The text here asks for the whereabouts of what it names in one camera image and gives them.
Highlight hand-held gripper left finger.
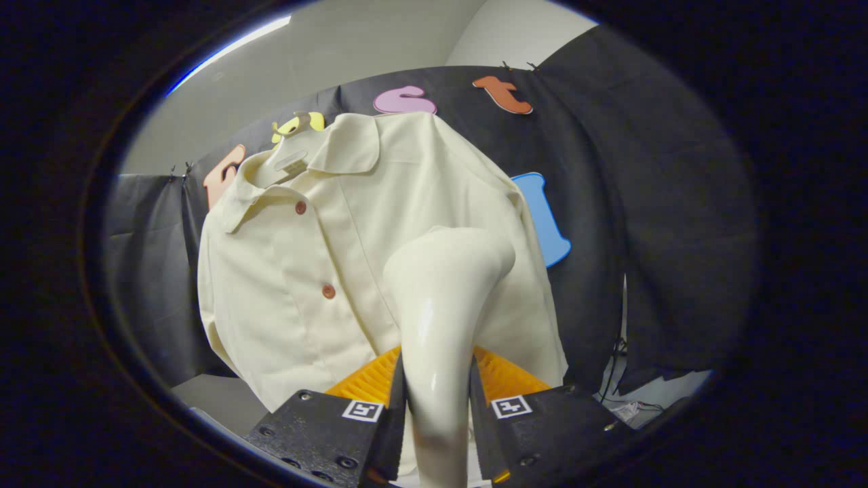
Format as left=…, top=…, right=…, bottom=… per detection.
left=243, top=346, right=408, bottom=488

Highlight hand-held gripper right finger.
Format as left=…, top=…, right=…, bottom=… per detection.
left=468, top=346, right=638, bottom=485

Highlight cream button-up shirt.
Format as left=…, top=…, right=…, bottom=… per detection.
left=197, top=112, right=569, bottom=479

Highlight white garment steamer head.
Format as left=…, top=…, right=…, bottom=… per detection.
left=383, top=227, right=516, bottom=488

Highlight white clothes hanger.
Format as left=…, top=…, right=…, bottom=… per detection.
left=267, top=110, right=326, bottom=189

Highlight grey drawer cabinet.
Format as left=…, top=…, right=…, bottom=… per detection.
left=170, top=374, right=272, bottom=438

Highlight black backdrop cloth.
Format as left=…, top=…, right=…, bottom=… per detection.
left=105, top=26, right=757, bottom=394

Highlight black cables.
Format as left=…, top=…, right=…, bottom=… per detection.
left=597, top=335, right=665, bottom=424

